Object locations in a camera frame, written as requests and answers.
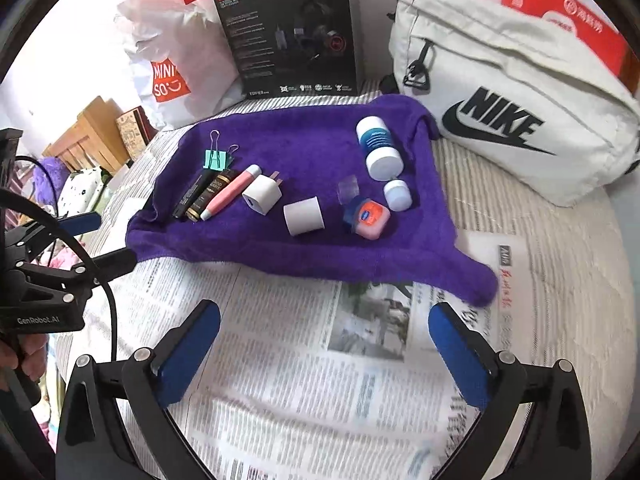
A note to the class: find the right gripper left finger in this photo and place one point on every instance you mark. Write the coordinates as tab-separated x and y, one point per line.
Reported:
179	354

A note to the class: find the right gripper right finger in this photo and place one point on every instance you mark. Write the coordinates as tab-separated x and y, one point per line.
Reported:
467	355

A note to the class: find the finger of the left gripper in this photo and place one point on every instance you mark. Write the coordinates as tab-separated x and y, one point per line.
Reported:
81	224
115	264

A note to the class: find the black slim box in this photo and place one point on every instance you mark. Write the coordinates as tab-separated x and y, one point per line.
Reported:
195	189

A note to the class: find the green binder clip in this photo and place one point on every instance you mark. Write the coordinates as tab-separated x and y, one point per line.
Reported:
215	158

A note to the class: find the pink tube white cap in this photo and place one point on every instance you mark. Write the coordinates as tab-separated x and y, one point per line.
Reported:
228	194

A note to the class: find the white USB charger plug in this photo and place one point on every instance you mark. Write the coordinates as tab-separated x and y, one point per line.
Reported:
263	193

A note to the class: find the blue pink Vaseline jar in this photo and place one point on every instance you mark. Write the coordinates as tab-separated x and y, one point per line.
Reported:
366	218

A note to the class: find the white tape roll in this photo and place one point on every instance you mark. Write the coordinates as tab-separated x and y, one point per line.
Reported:
303	217

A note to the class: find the clear plastic cap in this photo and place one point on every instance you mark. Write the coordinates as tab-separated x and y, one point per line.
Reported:
347	190

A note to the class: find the blue white balm stick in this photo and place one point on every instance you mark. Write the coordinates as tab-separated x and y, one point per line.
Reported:
383	160

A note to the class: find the black gold Grand Reserve box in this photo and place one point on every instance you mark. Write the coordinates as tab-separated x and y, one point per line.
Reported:
221	180

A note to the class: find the left hand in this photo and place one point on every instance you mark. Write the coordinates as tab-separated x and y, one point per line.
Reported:
32	362

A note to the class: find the white panda plush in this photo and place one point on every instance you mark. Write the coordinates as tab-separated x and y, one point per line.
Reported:
81	192

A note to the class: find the purple plush toy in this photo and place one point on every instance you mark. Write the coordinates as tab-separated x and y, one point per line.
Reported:
48	185

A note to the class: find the wooden furniture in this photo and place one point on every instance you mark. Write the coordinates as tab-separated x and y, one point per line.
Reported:
93	140

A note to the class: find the newspaper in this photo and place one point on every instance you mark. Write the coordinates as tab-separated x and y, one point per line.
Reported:
316	379

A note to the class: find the striped bed quilt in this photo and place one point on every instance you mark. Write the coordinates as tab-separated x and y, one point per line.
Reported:
579	307

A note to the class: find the white Miniso plastic bag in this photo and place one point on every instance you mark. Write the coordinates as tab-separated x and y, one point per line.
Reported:
179	60

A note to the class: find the purple towel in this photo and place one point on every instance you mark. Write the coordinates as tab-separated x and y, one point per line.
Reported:
313	148

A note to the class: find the white Nike waist bag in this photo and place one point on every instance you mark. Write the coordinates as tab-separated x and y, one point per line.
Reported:
519	91

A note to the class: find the black headset box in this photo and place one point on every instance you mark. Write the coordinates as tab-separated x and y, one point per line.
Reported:
294	47

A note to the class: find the red paper bag right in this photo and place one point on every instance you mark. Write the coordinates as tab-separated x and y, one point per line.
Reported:
605	41

